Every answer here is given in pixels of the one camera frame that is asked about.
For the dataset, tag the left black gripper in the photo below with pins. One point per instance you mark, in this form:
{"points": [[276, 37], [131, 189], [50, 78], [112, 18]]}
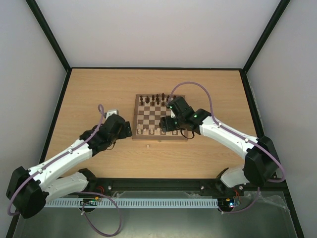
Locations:
{"points": [[123, 133]]}

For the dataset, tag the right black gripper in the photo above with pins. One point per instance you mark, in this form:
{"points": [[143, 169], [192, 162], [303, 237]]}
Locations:
{"points": [[166, 124]]}

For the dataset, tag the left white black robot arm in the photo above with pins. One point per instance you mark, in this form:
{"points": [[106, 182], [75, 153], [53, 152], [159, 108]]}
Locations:
{"points": [[29, 190]]}

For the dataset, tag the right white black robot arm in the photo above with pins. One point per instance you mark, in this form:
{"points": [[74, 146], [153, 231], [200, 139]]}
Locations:
{"points": [[259, 154]]}

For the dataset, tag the wooden chess board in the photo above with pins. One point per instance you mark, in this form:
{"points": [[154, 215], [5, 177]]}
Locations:
{"points": [[149, 117]]}

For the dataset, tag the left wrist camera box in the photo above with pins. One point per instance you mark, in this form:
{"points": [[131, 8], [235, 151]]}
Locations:
{"points": [[111, 112]]}

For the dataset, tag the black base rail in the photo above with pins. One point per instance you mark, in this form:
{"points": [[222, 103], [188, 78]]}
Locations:
{"points": [[159, 184]]}

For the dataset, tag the light blue slotted cable duct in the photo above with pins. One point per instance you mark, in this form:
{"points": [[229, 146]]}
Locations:
{"points": [[135, 203]]}

